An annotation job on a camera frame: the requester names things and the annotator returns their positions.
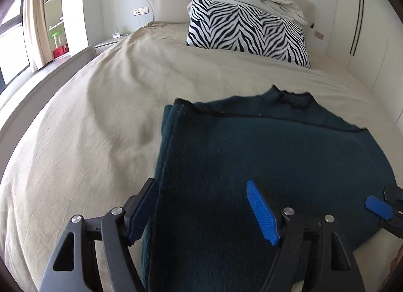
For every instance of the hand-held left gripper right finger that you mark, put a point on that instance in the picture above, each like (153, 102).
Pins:
(261, 210)

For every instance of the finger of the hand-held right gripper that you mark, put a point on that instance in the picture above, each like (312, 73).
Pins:
(393, 228)
(377, 205)

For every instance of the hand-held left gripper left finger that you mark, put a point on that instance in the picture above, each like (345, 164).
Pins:
(140, 216)

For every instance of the dark teal knit sweater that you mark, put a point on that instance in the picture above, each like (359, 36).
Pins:
(252, 153)

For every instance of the bed with beige sheet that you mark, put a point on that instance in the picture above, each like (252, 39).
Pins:
(94, 121)

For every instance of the white wardrobe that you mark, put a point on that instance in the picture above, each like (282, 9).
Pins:
(374, 43)

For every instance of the white window ledge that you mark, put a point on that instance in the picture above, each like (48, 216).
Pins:
(47, 74)

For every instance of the white nightstand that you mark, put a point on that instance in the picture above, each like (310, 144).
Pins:
(105, 45)

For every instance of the red box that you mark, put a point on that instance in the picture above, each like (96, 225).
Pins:
(60, 51)

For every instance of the tissue box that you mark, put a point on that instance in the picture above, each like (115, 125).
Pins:
(118, 34)

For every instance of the zebra print pillow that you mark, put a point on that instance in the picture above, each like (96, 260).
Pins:
(245, 27)

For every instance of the green lidded jar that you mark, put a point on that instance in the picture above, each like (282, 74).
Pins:
(56, 39)

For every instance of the black framed window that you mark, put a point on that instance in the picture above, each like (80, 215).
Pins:
(12, 52)

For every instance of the beige curtain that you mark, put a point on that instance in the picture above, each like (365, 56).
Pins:
(34, 27)

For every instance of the white wall socket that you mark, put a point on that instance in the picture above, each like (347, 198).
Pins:
(319, 35)
(140, 11)

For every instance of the white wall shelf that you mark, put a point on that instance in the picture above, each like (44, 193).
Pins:
(54, 8)

